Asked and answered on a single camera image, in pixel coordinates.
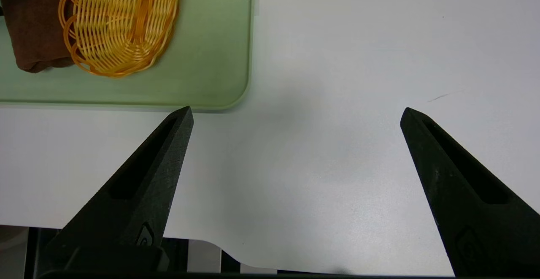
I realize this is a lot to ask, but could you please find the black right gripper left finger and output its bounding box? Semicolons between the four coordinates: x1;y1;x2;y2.
40;106;194;271

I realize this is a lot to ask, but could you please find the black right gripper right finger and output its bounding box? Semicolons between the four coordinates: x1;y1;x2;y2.
400;107;540;276

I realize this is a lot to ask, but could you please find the brown towel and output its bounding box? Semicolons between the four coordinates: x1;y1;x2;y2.
0;0;81;73

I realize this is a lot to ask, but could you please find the small yellow oval wicker basket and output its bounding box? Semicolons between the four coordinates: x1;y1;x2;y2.
58;0;183;78

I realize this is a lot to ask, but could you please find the light green plastic tray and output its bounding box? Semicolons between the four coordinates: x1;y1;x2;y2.
0;0;256;111

